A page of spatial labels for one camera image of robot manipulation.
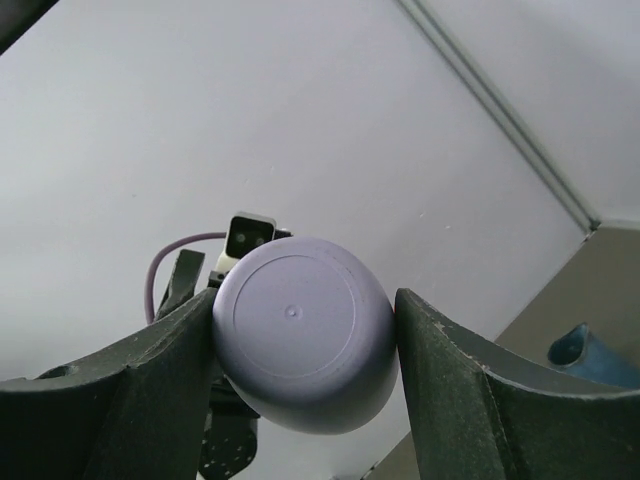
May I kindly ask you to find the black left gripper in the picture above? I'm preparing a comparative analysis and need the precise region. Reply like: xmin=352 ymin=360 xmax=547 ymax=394
xmin=154 ymin=249 xmax=260 ymax=475

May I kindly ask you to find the blue ceramic mug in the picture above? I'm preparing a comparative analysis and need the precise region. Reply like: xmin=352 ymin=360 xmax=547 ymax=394
xmin=547 ymin=323 xmax=639 ymax=389

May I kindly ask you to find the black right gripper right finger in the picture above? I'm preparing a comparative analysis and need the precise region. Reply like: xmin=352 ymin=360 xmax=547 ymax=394
xmin=395 ymin=289 xmax=639 ymax=479

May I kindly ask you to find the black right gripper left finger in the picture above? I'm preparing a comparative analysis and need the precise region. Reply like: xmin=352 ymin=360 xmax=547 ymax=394
xmin=1 ymin=289 xmax=216 ymax=479

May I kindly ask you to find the lavender plastic cup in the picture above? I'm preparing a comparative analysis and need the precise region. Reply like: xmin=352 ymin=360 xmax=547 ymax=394
xmin=212 ymin=237 xmax=398 ymax=435

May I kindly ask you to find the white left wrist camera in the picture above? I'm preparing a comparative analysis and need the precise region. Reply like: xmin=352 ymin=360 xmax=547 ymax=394
xmin=216 ymin=212 xmax=276 ymax=273

